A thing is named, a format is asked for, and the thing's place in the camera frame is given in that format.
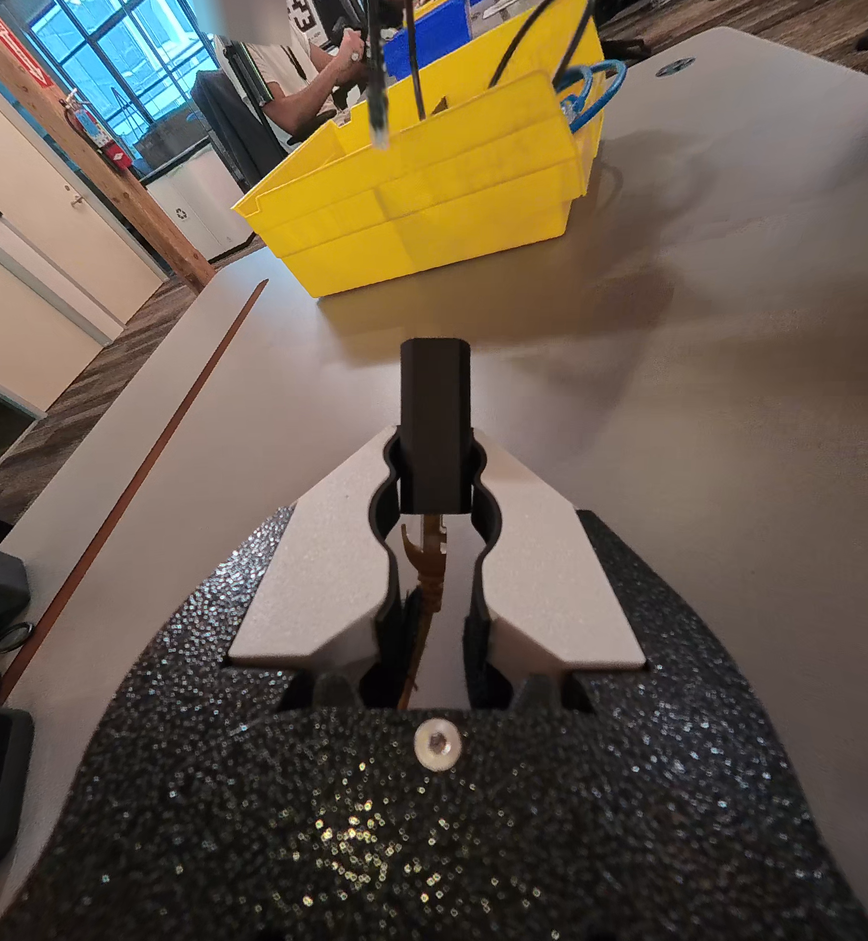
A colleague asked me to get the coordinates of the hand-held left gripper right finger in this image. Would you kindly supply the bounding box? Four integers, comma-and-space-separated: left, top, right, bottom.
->
465, 430, 648, 686

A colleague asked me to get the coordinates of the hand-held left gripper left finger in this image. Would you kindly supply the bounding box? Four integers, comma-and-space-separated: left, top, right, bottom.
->
228, 425, 405, 675

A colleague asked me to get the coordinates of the orange ethernet cable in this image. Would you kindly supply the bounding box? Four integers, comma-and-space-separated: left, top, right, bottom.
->
397, 515, 450, 710

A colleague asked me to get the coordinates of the black ethernet splitter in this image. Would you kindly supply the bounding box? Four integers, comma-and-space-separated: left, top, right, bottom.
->
399, 338, 474, 514

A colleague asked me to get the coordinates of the large yellow plastic bin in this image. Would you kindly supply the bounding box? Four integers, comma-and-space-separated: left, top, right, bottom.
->
231, 0, 605, 299

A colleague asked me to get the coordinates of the blue ethernet cable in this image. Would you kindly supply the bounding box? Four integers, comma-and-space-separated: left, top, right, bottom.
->
555, 59, 629, 135

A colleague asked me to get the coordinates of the black ethernet cable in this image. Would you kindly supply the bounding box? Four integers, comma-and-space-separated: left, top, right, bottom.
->
364, 0, 552, 152

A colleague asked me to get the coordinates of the white door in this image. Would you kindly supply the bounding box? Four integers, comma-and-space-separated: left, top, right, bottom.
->
0, 213, 124, 421
0, 53, 168, 347

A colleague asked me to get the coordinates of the white recycling bin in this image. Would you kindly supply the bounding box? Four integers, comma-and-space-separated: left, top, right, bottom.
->
147, 147, 255, 263

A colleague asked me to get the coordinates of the red fire extinguisher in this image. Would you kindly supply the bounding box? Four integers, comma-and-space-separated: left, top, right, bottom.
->
61, 88, 105, 152

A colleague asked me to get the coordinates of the blue plastic bin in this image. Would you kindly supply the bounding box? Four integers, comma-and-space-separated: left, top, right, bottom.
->
386, 0, 524, 79

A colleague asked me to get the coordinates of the wooden post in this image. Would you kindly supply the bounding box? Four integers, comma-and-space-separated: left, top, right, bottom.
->
0, 0, 216, 297

